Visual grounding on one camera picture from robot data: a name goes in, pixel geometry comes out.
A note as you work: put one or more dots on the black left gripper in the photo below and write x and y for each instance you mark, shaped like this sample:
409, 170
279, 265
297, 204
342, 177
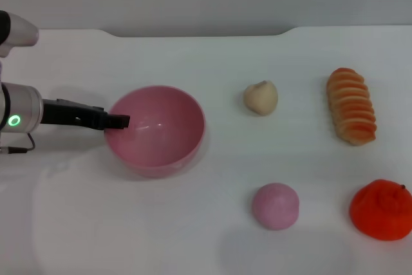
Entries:
71, 114

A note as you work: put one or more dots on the orange-red persimmon bun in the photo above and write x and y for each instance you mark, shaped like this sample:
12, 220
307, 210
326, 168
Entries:
383, 214

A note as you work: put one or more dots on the pink round bun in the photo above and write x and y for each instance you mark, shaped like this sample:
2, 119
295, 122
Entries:
275, 207

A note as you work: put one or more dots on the pink plastic bowl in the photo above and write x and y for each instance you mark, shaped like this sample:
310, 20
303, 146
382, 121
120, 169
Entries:
157, 139

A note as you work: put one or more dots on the long ridged orange bread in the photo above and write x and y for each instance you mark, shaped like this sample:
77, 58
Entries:
352, 107

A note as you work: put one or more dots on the beige peach-shaped bun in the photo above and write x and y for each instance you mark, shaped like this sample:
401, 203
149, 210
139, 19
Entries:
260, 99

